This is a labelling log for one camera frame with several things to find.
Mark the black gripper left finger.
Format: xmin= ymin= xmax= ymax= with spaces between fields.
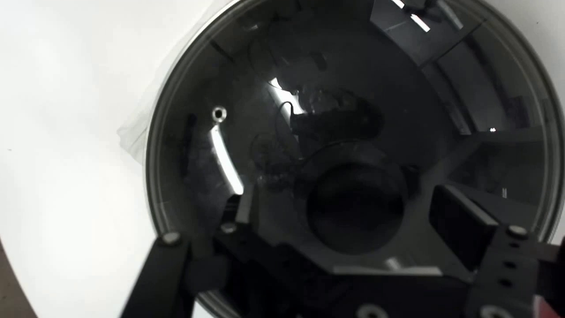
xmin=120 ymin=193 xmax=256 ymax=318

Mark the glass pot lid black knob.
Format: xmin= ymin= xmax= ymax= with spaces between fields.
xmin=143 ymin=0 xmax=565 ymax=318

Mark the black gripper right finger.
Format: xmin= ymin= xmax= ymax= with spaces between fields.
xmin=427 ymin=182 xmax=565 ymax=318

